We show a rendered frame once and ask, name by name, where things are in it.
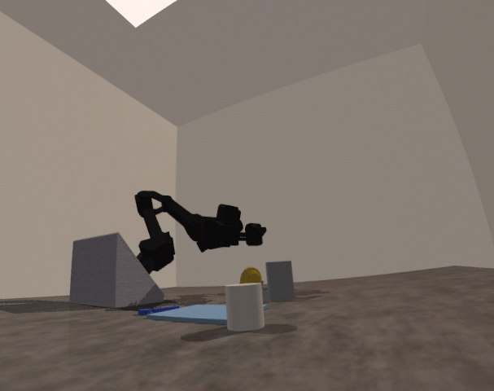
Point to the beige cylinder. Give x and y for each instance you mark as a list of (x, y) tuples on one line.
[(244, 307)]

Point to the olive-yellow round plate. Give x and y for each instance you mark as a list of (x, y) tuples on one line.
[(251, 275)]

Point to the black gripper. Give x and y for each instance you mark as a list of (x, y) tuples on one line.
[(223, 235)]

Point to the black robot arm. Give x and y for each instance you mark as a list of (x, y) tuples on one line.
[(158, 251)]

